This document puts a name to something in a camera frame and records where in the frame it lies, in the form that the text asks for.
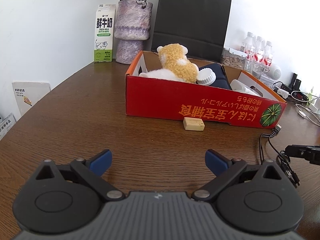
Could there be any black multi-head usb cable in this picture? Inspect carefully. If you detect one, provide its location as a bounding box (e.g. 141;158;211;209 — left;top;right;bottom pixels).
258;125;301;189

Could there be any navy blue pouch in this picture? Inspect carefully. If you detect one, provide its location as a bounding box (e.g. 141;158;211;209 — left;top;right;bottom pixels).
199;63;231;90

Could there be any white ribbed plastic lid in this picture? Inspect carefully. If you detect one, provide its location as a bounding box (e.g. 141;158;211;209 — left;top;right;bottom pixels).
197;68;216;86

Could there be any white yellow plush sheep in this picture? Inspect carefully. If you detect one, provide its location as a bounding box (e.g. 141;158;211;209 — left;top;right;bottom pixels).
139;43;199;83

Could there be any white plastic bottle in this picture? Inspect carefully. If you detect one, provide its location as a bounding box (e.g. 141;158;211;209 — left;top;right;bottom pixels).
230;79;263;97

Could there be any small beige block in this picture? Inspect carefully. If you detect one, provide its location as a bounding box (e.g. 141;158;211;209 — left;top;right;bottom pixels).
183;117;205;131

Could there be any white power adapter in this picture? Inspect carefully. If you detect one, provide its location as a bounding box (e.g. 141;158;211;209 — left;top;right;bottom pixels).
274;87;289;99

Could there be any small white round speaker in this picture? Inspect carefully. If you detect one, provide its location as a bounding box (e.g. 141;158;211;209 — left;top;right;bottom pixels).
267;67;281;80

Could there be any red cardboard box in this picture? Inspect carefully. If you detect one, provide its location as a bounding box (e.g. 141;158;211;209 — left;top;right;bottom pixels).
125;51;287;128

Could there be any water bottle red label middle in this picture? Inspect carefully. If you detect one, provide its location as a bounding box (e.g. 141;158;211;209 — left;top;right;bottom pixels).
252;36;264;79

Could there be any water bottle red label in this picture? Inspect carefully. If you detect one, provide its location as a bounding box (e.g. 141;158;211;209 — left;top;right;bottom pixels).
240;32;255;70
262;41;273;75
252;36;264;79

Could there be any white booklet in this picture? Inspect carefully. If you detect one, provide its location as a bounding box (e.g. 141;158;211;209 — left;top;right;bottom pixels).
12;82;50;116

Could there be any water bottle red label right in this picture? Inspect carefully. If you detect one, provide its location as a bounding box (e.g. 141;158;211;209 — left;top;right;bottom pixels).
262;41;273;75

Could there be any water bottle red label left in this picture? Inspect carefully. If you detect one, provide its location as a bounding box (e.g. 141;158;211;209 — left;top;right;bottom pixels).
240;32;255;70

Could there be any green white milk carton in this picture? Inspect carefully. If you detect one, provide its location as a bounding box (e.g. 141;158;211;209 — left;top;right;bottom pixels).
94;4;116;62

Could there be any purple textured vase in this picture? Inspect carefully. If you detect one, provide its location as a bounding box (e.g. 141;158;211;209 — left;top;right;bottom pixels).
114;0;153;64

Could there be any black paper bag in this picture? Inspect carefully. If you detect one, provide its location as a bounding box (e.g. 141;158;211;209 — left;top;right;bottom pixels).
151;0;232;62

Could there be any white charging cable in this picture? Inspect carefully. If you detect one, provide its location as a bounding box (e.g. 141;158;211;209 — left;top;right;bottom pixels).
291;90;320;127

